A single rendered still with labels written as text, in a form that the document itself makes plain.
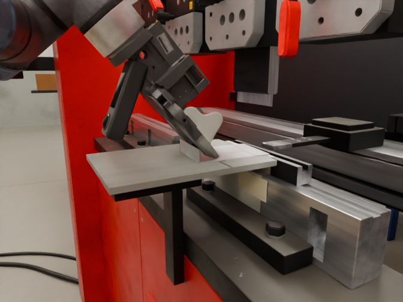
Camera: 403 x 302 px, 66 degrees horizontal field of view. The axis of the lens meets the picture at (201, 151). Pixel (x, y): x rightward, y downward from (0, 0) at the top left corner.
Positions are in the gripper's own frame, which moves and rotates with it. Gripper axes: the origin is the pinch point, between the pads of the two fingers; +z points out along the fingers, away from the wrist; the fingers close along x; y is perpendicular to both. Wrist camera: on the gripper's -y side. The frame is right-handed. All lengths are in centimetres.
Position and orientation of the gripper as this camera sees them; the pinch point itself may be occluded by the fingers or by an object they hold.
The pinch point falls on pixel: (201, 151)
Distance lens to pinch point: 52.2
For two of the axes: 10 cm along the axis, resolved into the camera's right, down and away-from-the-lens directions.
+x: -4.0, -2.2, 8.9
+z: 5.9, 6.8, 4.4
